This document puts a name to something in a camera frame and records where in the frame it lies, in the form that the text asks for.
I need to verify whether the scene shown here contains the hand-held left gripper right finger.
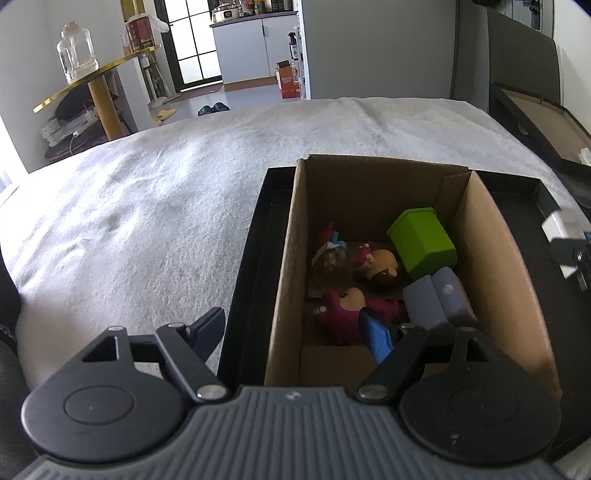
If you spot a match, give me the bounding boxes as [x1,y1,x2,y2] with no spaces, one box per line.
[355,307,509,403]

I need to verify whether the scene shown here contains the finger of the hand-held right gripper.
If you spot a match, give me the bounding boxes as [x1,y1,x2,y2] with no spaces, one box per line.
[551,236,591,292]

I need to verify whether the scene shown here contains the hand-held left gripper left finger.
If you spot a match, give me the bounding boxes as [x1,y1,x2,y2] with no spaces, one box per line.
[82,306,230,403]

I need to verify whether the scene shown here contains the pink toy figure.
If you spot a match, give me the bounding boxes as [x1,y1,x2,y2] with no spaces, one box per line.
[314,287,409,344]

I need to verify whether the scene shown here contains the grey lavender block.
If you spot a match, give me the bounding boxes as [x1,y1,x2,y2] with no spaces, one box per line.
[402,267,480,332]

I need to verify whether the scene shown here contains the brown haired doll figure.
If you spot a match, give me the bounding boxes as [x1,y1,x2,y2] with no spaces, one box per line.
[353,244,400,291]

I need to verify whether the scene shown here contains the green hexagonal container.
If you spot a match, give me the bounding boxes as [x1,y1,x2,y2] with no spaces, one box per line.
[386,208,459,281]

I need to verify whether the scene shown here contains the brown cardboard box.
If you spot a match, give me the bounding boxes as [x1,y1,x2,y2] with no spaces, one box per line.
[264,154,564,402]

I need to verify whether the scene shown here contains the clear ball figurine red hat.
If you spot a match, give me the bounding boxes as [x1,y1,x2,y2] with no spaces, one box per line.
[308,220,349,298]

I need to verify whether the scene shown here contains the black tray with cardboard liner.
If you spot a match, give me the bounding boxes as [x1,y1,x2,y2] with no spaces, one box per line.
[489,82,591,174]

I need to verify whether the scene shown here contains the white blanket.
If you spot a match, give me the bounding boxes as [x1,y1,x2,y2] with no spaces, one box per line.
[0,96,591,480]

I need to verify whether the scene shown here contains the dark upholstered chair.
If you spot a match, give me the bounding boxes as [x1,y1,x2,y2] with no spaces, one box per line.
[487,7,561,112]

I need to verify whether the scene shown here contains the gold round tiered table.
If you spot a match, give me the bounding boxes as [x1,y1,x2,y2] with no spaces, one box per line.
[33,0,162,141]

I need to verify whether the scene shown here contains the white boxes pile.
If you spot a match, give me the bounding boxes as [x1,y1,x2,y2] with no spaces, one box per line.
[41,111,98,144]

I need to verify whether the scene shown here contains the white standing appliance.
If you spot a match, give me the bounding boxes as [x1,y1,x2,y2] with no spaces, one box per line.
[141,53,169,104]

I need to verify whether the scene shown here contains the orange box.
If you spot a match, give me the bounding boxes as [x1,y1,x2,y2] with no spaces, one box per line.
[276,60,300,99]

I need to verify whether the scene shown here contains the black bag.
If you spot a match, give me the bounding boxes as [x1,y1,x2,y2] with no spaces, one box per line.
[55,88,95,121]

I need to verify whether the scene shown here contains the white cabinet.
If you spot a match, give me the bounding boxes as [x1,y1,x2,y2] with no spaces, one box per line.
[211,11,301,86]

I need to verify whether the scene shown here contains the black framed glass door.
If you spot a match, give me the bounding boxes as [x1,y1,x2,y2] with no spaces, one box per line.
[161,0,225,88]

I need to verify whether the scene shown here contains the red canister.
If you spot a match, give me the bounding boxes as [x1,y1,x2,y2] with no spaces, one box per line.
[122,13,160,57]

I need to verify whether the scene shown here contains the clear glass jar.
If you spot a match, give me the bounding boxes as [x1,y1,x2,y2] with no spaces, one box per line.
[56,21,100,85]

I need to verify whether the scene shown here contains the white rice cooker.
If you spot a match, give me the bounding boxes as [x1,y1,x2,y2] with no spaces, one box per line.
[211,2,241,23]

